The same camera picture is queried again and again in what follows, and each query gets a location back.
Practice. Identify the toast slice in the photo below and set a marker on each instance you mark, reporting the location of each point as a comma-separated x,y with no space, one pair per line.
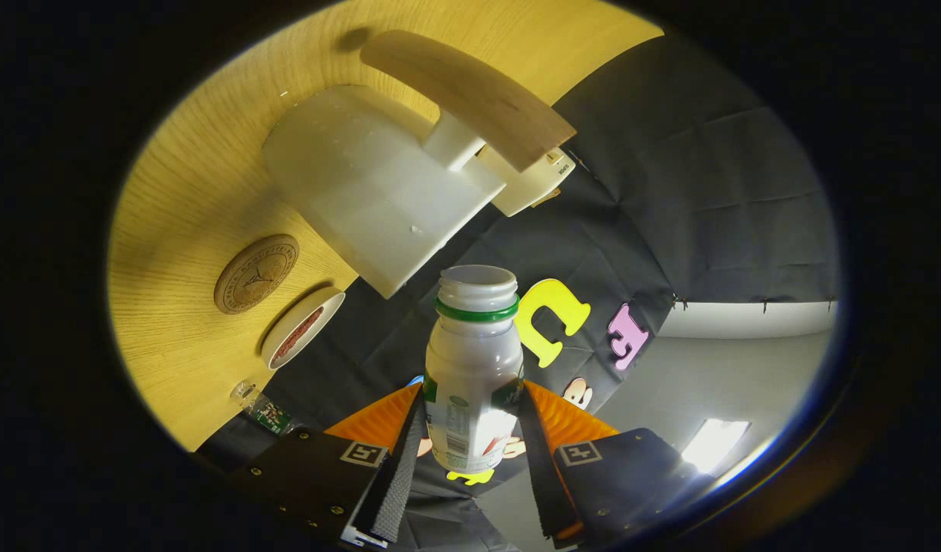
548,199

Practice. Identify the bright ceiling light panel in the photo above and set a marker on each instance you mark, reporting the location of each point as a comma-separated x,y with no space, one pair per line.
714,445

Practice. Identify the reddish brown meat patty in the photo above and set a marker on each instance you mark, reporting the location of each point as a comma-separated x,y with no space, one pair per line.
297,335

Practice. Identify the round wooden coaster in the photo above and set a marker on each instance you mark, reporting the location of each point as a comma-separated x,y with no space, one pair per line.
257,274

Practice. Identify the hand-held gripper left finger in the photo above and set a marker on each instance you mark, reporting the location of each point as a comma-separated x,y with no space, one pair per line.
397,483

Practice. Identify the cream toaster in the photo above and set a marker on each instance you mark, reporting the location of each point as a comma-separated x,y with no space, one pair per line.
528,188

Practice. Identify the wooden table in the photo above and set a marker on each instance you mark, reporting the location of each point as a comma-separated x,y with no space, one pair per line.
179,230

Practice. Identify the clear plastic water bottle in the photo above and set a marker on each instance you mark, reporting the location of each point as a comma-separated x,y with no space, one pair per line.
267,412

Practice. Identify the white juice bottle green label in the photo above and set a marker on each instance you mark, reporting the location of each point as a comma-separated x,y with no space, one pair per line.
470,360

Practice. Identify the white round plate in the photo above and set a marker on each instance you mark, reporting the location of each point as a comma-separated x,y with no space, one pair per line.
328,303

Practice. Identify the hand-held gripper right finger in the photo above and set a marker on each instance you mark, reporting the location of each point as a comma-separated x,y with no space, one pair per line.
543,483

